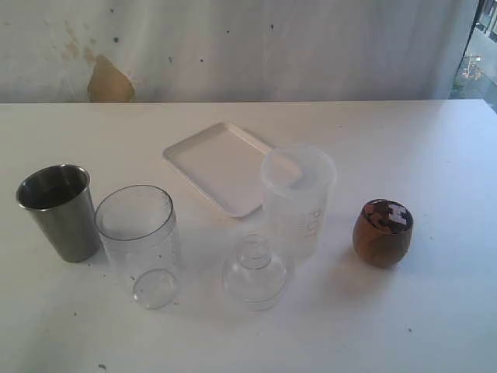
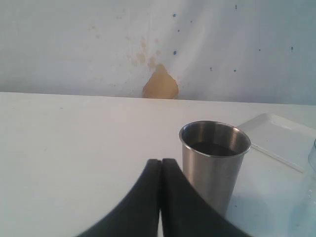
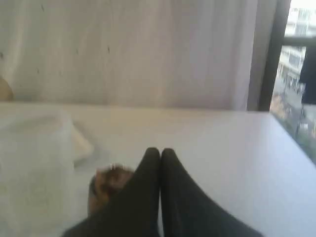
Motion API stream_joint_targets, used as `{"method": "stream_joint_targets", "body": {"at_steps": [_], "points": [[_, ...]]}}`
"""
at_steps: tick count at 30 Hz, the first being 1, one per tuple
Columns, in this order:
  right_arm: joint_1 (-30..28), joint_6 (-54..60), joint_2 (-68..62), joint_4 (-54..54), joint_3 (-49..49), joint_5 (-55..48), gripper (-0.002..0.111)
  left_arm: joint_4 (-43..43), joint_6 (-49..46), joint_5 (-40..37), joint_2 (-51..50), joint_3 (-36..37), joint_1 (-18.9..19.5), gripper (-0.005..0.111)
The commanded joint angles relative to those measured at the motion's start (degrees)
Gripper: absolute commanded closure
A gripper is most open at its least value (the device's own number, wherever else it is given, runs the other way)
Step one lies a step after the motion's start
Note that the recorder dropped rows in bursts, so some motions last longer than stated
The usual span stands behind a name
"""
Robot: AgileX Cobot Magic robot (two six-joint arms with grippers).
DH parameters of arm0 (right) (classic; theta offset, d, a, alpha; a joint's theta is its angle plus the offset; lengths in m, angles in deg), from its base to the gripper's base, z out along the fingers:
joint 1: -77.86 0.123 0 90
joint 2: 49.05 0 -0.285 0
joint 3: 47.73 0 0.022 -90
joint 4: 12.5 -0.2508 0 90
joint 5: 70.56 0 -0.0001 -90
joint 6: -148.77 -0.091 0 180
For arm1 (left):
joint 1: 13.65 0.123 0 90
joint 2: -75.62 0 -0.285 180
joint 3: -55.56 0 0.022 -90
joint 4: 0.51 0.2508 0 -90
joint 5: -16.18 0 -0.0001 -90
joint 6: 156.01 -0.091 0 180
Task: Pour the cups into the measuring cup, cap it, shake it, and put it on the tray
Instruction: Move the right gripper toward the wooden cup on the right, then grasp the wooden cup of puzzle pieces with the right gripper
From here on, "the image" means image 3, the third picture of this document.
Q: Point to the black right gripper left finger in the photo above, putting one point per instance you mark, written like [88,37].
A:
[133,212]

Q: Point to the dark window frame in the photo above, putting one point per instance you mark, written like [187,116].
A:
[278,39]

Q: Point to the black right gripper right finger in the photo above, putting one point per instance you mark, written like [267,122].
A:
[187,211]

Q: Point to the brown wooden cup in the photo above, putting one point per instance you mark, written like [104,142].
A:
[105,184]

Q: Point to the frosted plastic container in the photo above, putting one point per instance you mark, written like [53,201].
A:
[39,150]

